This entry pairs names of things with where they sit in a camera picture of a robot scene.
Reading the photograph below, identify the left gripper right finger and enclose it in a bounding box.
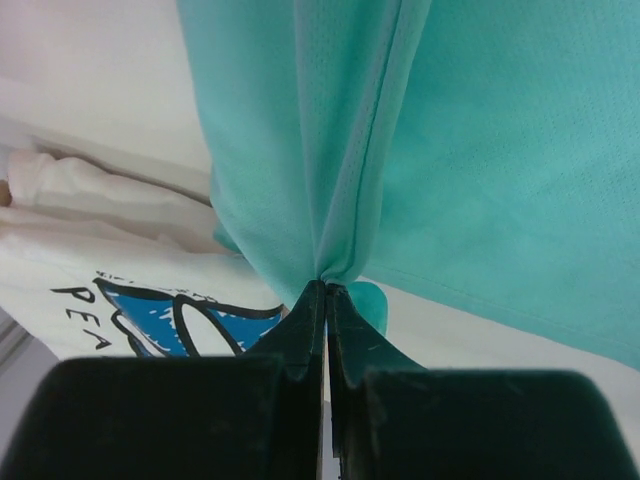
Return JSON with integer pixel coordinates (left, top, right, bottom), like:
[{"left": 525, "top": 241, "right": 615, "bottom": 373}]
[{"left": 325, "top": 285, "right": 638, "bottom": 479}]

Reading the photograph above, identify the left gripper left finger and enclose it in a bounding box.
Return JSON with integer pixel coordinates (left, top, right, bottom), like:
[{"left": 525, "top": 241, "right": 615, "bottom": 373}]
[{"left": 1, "top": 279, "right": 326, "bottom": 479}]

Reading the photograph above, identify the teal t-shirt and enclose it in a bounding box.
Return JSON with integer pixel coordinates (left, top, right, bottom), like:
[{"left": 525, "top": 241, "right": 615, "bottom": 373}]
[{"left": 177, "top": 1, "right": 639, "bottom": 368}]

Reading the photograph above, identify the folded white daisy t-shirt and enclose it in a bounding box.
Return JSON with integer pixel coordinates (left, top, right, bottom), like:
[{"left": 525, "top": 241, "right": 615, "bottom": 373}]
[{"left": 1, "top": 136, "right": 287, "bottom": 359}]

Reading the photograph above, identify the folded brown t-shirt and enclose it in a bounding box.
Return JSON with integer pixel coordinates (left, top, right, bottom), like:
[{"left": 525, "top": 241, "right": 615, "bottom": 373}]
[{"left": 0, "top": 180, "right": 12, "bottom": 207}]

